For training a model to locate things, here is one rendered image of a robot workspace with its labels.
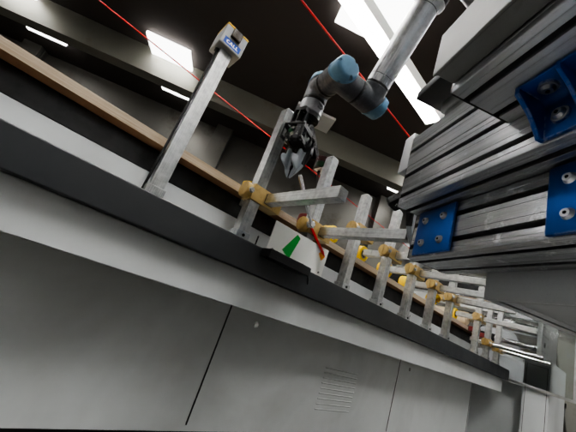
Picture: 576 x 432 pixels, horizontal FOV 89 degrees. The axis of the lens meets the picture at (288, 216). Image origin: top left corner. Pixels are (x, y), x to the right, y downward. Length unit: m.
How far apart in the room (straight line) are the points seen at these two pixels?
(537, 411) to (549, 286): 2.74
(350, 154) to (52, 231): 4.43
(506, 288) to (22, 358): 1.02
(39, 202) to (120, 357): 0.50
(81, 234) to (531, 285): 0.80
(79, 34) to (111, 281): 4.86
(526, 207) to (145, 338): 0.96
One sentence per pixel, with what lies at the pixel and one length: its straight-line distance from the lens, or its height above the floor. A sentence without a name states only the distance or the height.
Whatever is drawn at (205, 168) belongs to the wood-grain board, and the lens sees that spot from 0.99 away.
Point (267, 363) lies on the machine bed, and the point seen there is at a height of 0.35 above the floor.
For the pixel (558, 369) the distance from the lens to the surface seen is 3.21.
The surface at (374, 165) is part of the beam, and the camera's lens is 4.97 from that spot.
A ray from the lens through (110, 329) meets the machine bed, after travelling 1.00.
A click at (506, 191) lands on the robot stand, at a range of 0.50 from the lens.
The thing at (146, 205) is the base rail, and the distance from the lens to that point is 0.73.
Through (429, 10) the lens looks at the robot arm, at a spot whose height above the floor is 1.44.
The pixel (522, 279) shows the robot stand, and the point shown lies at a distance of 0.55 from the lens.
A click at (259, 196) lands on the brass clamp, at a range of 0.87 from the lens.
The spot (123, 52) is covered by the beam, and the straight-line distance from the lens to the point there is 5.30.
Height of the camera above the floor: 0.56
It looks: 17 degrees up
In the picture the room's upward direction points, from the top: 20 degrees clockwise
